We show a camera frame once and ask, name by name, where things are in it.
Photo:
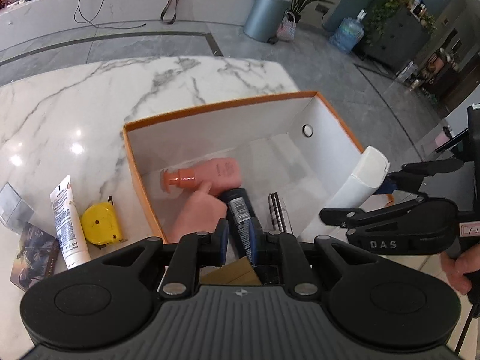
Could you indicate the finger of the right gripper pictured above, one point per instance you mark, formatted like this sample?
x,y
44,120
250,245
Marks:
x,y
351,218
424,178

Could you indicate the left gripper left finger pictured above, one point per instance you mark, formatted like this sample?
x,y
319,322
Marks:
x,y
185,259

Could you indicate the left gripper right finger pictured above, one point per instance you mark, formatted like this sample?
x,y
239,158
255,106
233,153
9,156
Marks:
x,y
279,261

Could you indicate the white glasses case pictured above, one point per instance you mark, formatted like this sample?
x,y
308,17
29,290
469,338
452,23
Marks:
x,y
365,179

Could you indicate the yellow tape measure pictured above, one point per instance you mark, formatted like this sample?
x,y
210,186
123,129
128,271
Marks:
x,y
100,224

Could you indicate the clear plastic cube box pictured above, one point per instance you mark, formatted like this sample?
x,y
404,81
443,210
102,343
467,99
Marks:
x,y
14,210

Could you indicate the plaid black glasses case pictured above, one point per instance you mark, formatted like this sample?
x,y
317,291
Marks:
x,y
236,273

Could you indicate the right hand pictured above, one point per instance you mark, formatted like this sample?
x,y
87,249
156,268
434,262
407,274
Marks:
x,y
456,269

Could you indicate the black pens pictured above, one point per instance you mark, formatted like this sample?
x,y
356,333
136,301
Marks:
x,y
276,211

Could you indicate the pink pump bottle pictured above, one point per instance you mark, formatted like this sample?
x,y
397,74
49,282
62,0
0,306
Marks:
x,y
222,173

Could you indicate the orange storage box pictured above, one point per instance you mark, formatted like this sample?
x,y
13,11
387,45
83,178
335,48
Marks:
x,y
294,144

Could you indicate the white cream tube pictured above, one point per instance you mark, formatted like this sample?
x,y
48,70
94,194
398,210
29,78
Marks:
x,y
71,238

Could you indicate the dark green cabinet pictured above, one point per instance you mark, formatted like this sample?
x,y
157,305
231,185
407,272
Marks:
x,y
403,38

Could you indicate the blue water jug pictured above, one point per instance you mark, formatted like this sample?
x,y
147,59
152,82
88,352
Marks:
x,y
348,33

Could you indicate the illustrated card box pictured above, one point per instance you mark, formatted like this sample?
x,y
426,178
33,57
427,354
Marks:
x,y
36,257

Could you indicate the woven pink basket bag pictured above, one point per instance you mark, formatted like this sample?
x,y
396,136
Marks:
x,y
286,30

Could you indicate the grey metal trash can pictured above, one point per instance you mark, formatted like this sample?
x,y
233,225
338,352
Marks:
x,y
265,18

